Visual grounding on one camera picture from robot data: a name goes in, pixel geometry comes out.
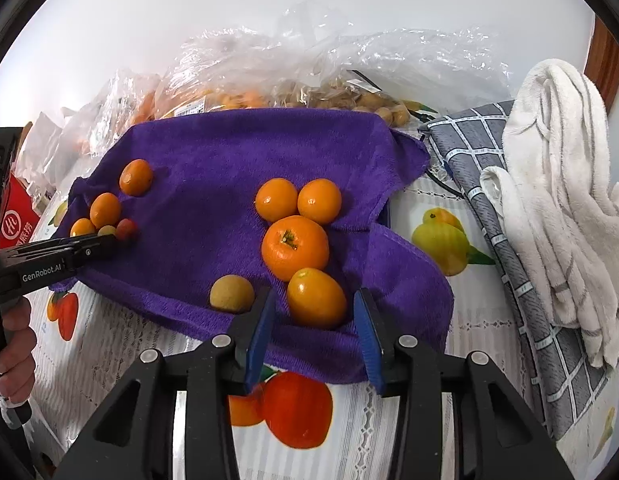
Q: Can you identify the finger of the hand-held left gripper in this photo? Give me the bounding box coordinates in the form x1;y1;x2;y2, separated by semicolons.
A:
9;235;98;258
63;235;121;273

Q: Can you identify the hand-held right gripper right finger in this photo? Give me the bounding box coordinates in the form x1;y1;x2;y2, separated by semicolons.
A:
353;287;573;480

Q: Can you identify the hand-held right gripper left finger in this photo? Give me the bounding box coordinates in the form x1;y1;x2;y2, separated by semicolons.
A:
52;286;276;480

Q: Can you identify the small orange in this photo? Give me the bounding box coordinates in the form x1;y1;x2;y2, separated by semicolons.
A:
69;217;97;239
90;192;122;229

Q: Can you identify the small red fruit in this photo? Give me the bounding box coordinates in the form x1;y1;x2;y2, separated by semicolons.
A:
115;218;138;245

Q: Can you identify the medium orange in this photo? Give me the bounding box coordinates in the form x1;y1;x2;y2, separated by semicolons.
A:
119;158;154;197
287;267;348;330
254;178;299;222
297;178;343;225

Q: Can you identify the large orange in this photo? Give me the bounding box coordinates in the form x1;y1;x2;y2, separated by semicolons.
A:
261;215;331;282

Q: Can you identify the person's left hand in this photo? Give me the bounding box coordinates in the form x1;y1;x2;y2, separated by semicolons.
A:
0;297;38;402

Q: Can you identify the red box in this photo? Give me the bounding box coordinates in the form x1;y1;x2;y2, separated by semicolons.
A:
0;170;42;251

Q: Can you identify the white plastic bag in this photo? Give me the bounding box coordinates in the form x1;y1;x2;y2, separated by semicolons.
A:
14;107;90;186

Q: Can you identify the fruit print tablecloth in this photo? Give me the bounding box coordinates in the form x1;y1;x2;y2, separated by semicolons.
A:
4;105;619;480

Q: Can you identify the clear plastic bag of tangerines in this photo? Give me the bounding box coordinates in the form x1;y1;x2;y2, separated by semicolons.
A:
154;30;290;121
64;67;160;161

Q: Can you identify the purple towel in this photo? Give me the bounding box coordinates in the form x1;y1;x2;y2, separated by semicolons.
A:
49;107;455;385

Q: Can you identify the grey checked cloth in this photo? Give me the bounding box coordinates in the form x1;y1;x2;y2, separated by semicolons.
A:
419;100;619;441

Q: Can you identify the white towel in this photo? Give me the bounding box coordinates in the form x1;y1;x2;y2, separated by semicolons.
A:
479;58;619;368

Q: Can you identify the clear plastic bag of longans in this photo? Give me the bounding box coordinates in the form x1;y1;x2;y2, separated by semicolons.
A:
274;2;513;128

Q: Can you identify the brown wooden door frame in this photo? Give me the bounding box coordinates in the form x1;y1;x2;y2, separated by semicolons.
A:
587;15;619;111

